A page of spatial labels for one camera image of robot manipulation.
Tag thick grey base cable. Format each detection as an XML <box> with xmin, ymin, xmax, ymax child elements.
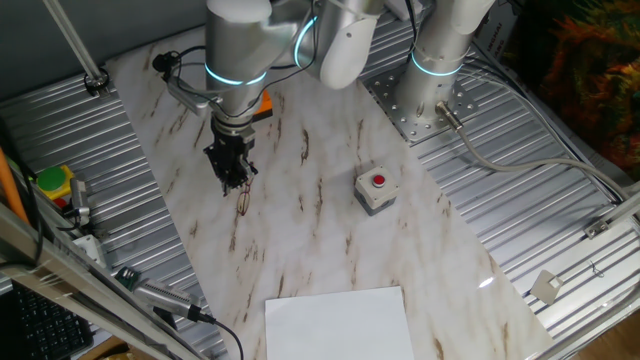
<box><xmin>433</xmin><ymin>99</ymin><xmax>632</xmax><ymax>201</ymax></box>

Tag white paper sheet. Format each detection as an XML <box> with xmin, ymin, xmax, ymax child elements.
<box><xmin>264</xmin><ymin>285</ymin><xmax>416</xmax><ymax>360</ymax></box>

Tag aluminium frame post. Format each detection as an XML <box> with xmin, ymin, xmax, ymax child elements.
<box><xmin>42</xmin><ymin>0</ymin><xmax>111</xmax><ymax>99</ymax></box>

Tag orange pole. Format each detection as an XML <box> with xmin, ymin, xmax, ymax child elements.
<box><xmin>0</xmin><ymin>147</ymin><xmax>30</xmax><ymax>224</ymax></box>

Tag black cable of ribbed camera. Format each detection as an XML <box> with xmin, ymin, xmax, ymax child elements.
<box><xmin>209</xmin><ymin>317</ymin><xmax>246</xmax><ymax>360</ymax></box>

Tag marble patterned board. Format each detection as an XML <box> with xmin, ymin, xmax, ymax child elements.
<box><xmin>105</xmin><ymin>0</ymin><xmax>555</xmax><ymax>360</ymax></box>

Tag small white adhesive mount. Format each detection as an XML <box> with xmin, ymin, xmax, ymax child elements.
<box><xmin>529</xmin><ymin>269</ymin><xmax>565</xmax><ymax>306</ymax></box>

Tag white printed carton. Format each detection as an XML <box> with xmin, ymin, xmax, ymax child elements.
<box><xmin>472</xmin><ymin>7</ymin><xmax>521</xmax><ymax>64</ymax></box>

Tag aluminium profile beam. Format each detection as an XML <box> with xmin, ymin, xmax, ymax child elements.
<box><xmin>0</xmin><ymin>202</ymin><xmax>206</xmax><ymax>360</ymax></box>

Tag silver ribbed camera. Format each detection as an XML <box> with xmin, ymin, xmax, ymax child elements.
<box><xmin>132</xmin><ymin>278</ymin><xmax>216</xmax><ymax>324</ymax></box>

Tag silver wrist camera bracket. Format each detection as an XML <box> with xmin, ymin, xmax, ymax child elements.
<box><xmin>164</xmin><ymin>74</ymin><xmax>224</xmax><ymax>119</ymax></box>

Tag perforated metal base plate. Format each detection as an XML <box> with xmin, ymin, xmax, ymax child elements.
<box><xmin>364</xmin><ymin>64</ymin><xmax>479</xmax><ymax>146</ymax></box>

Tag dark red framed glasses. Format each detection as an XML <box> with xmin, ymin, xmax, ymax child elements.
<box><xmin>235</xmin><ymin>177</ymin><xmax>254</xmax><ymax>217</ymax></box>

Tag colourful patterned cloth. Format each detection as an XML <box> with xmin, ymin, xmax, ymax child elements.
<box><xmin>499</xmin><ymin>0</ymin><xmax>640</xmax><ymax>181</ymax></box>

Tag yellow box green button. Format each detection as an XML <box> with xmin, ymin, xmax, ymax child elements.
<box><xmin>36</xmin><ymin>164</ymin><xmax>76</xmax><ymax>209</ymax></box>

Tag black keyboard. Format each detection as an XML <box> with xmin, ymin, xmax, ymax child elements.
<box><xmin>0</xmin><ymin>284</ymin><xmax>95</xmax><ymax>360</ymax></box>

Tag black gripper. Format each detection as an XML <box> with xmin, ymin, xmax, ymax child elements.
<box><xmin>202</xmin><ymin>117</ymin><xmax>260</xmax><ymax>197</ymax></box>

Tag grey box small red button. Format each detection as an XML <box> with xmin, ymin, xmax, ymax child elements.
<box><xmin>353</xmin><ymin>164</ymin><xmax>401</xmax><ymax>217</ymax></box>

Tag aluminium corner bracket rail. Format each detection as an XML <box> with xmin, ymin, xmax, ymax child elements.
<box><xmin>583</xmin><ymin>192</ymin><xmax>640</xmax><ymax>240</ymax></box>

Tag orange box red mushroom button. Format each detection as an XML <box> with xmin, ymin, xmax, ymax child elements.
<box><xmin>252</xmin><ymin>89</ymin><xmax>275</xmax><ymax>123</ymax></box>

